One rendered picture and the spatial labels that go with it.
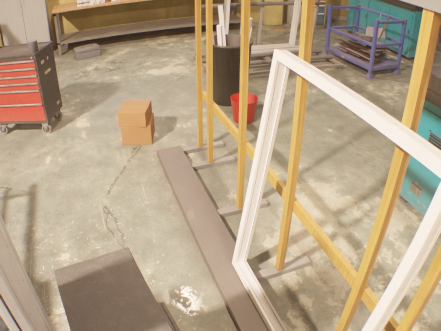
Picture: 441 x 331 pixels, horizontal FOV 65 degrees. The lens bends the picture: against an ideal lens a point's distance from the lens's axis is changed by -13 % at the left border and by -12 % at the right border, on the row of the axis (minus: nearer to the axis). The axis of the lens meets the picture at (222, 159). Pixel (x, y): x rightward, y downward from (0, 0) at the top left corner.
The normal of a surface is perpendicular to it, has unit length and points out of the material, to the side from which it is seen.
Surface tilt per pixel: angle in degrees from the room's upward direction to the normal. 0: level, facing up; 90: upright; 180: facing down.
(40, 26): 90
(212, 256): 0
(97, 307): 0
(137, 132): 90
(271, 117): 90
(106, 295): 0
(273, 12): 90
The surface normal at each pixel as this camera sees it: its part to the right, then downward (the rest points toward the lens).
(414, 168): -0.94, 0.18
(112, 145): 0.00, -0.84
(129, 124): -0.04, 0.54
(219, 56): -0.48, 0.52
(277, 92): 0.35, 0.51
